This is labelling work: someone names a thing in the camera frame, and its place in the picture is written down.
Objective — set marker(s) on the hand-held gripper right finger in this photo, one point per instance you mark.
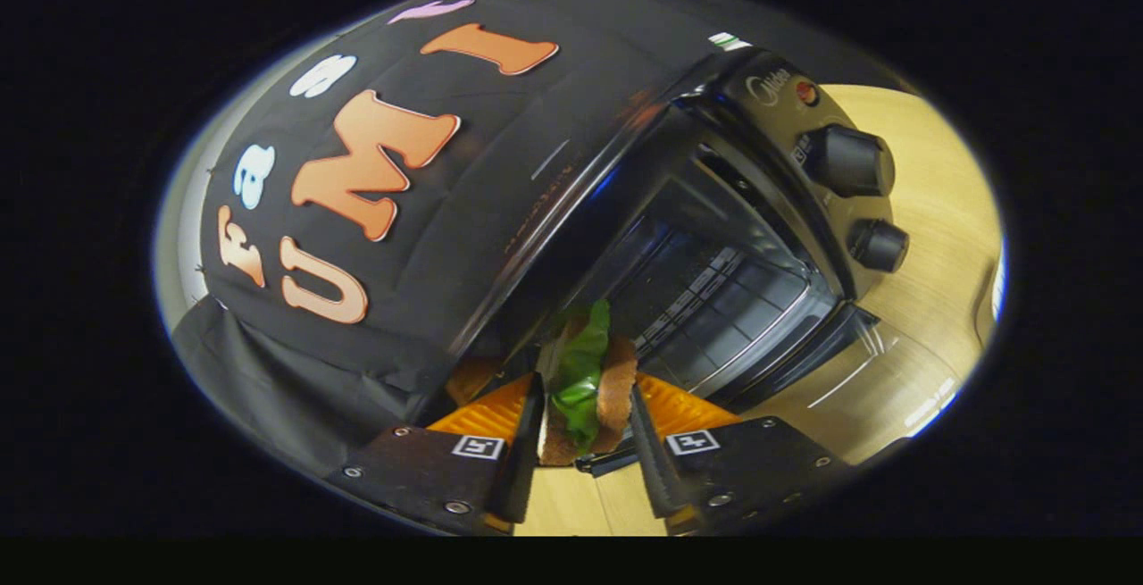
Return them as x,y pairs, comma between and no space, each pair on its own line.
650,460

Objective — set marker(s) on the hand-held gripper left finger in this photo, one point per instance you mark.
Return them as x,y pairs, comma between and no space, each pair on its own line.
527,460

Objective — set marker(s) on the lettuce sandwich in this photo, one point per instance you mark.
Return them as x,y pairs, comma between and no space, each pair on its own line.
580,380

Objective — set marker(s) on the black toaster oven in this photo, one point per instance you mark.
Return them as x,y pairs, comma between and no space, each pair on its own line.
848,161

